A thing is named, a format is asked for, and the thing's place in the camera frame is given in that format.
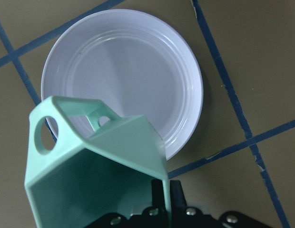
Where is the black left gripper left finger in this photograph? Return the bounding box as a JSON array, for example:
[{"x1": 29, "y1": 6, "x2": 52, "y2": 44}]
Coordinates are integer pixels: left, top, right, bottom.
[{"x1": 151, "y1": 179, "x2": 165, "y2": 209}]

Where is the lavender round plate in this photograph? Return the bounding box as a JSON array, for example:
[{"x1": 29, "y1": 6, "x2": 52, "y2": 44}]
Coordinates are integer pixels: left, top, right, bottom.
[{"x1": 41, "y1": 9, "x2": 204, "y2": 159}]

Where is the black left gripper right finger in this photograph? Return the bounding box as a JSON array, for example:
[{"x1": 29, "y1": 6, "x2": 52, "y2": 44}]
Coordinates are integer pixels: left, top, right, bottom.
[{"x1": 170, "y1": 180, "x2": 187, "y2": 210}]

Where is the mint green faceted cup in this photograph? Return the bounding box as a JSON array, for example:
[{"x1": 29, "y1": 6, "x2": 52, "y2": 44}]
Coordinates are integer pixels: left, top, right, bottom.
[{"x1": 24, "y1": 96, "x2": 171, "y2": 228}]

